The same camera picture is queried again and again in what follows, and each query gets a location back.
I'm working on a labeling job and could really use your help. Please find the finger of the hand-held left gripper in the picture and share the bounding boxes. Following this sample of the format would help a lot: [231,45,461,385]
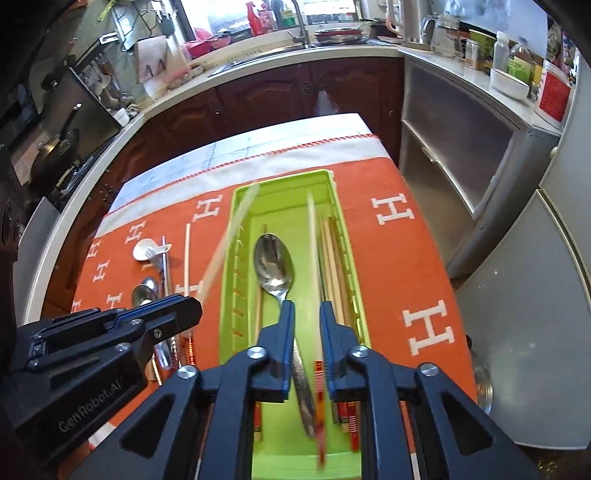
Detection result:
[69,294,185,333]
[106,295,204,370]

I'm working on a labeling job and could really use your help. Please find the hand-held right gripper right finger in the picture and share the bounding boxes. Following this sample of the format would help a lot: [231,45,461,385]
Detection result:
[320,300,546,480]

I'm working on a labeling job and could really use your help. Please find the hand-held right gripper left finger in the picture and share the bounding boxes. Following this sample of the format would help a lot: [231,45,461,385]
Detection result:
[69,300,296,480]

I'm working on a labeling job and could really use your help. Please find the metal soup spoon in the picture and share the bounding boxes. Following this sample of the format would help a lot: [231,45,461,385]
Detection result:
[131,277,174,370]

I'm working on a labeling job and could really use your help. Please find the white ceramic spoon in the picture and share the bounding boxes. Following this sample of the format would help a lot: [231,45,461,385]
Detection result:
[133,239,172,263]

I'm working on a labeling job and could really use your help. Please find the metal tablespoon patterned handle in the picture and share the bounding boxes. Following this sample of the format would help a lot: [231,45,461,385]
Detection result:
[253,233,319,437]

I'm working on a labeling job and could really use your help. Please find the green plastic utensil tray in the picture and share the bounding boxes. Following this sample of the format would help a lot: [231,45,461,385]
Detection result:
[217,169,372,480]

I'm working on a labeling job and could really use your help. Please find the orange printed blanket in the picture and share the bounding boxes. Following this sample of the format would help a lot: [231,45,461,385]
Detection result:
[69,134,481,444]

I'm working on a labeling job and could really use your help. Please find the black gas stove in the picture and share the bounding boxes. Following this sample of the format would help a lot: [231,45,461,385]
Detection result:
[44,152,112,213]

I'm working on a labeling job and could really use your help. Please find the round metal lid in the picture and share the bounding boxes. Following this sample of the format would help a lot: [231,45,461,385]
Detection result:
[468,346,495,416]

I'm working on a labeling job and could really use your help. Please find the dark wok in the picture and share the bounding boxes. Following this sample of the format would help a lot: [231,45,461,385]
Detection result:
[37,104,81,185]

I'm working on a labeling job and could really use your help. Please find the stainless steel appliance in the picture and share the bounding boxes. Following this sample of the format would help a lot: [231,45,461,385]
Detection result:
[41,67,123,158]

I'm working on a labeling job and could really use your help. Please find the clear plastic bag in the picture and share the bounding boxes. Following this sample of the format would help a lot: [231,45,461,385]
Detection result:
[314,83,338,118]

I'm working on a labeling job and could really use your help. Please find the silver frosted door cabinet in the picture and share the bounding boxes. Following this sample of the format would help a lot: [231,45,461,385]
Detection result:
[398,58,561,278]

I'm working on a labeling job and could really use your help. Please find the dark wooden kitchen cabinets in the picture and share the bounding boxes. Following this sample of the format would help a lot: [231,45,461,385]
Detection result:
[46,55,407,301]

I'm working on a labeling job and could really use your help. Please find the wooden cutting board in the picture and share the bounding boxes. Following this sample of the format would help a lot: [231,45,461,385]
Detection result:
[134,34,192,84]

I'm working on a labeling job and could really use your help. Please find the pink bowl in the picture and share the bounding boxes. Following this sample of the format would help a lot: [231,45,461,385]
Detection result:
[184,39,218,58]

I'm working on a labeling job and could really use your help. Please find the steel sink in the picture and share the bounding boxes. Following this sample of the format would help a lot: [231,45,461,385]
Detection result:
[208,44,315,77]

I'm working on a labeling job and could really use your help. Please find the stacked plates and pan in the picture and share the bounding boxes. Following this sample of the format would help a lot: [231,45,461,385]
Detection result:
[314,27,370,46]

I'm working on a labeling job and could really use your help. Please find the white bowl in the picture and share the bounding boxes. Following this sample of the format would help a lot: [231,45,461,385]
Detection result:
[488,67,531,101]

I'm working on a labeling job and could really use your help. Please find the steel faucet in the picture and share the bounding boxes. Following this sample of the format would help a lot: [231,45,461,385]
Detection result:
[288,0,310,47]

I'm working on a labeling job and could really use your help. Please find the kitchen window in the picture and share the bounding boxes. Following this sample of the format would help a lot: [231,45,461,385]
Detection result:
[178,0,296,35]

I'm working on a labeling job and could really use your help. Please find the red bottle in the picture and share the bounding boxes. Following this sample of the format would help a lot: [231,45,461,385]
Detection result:
[245,0,264,37]

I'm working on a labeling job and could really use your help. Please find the glass jug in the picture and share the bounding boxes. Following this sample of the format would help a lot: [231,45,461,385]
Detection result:
[422,14,465,58]

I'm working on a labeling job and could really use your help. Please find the steel electric kettle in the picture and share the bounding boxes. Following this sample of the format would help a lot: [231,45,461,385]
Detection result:
[385,0,432,44]

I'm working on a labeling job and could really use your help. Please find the red label can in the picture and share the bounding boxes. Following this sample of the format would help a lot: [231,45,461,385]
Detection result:
[536,62,575,123]

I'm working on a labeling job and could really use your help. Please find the white plastic bottle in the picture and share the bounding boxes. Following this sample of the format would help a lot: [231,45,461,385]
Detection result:
[492,31,511,72]

